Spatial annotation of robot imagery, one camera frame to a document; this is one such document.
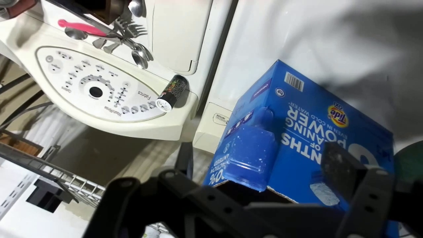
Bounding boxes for black cable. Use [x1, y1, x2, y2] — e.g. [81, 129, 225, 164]
[0, 73, 32, 95]
[0, 90, 45, 130]

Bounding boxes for blue detergent box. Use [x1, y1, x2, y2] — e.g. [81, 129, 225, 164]
[202, 59, 401, 238]

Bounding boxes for small black can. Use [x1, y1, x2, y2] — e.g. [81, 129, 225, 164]
[155, 74, 189, 113]

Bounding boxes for pink plastic utensil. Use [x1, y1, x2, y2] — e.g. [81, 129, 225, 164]
[58, 19, 108, 37]

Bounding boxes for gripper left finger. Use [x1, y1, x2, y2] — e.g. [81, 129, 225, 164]
[82, 142, 252, 238]

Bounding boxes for heap of metal cutlery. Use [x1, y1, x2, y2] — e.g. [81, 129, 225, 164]
[64, 0, 154, 70]

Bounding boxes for white slotted wall rail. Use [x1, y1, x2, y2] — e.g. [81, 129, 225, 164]
[0, 172, 37, 220]

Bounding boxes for washing machine dial knob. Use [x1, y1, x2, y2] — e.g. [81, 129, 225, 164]
[84, 81, 108, 101]

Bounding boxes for white washing machine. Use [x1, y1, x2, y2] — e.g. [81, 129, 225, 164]
[0, 0, 233, 142]

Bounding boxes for black shelf bracket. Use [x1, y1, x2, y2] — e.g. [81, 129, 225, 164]
[26, 178, 75, 214]

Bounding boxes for dark green round object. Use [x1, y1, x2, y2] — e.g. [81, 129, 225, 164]
[393, 140, 423, 187]

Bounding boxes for dark brown cutlery holder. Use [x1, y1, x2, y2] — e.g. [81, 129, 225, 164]
[73, 0, 133, 25]

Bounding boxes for washing machine lid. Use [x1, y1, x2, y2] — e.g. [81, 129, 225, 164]
[150, 0, 214, 76]

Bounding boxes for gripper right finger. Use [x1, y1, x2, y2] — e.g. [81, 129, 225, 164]
[320, 141, 423, 238]

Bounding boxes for blue measuring cup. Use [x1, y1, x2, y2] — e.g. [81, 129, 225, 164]
[227, 124, 279, 193]
[309, 172, 345, 207]

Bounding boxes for wire shelf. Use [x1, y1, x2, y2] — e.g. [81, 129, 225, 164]
[0, 141, 107, 208]

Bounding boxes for reddish brown container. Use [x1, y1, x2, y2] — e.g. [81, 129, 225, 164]
[0, 0, 39, 20]

